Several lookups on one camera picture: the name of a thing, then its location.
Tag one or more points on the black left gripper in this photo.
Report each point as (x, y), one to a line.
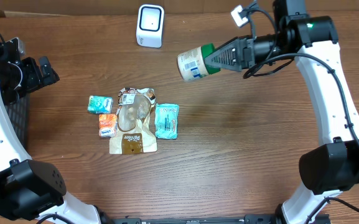
(37, 78)

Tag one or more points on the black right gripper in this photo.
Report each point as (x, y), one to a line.
(243, 60)

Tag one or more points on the green lid jar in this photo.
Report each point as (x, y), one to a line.
(191, 63)

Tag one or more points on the teal tissue packet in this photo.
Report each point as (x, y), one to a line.
(100, 104)

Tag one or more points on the orange white small packet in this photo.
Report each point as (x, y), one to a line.
(107, 125)

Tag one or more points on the green toilet tissue pack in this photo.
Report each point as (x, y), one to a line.
(166, 120)

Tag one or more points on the beige snack bag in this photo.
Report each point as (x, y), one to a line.
(133, 135)

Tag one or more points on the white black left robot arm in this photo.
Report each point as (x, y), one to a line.
(29, 189)

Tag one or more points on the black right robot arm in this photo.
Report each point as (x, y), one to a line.
(312, 44)

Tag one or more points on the white barcode scanner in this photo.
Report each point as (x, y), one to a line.
(150, 24)

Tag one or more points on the dark grey mesh basket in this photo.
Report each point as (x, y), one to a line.
(19, 116)

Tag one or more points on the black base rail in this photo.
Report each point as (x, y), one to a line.
(194, 220)

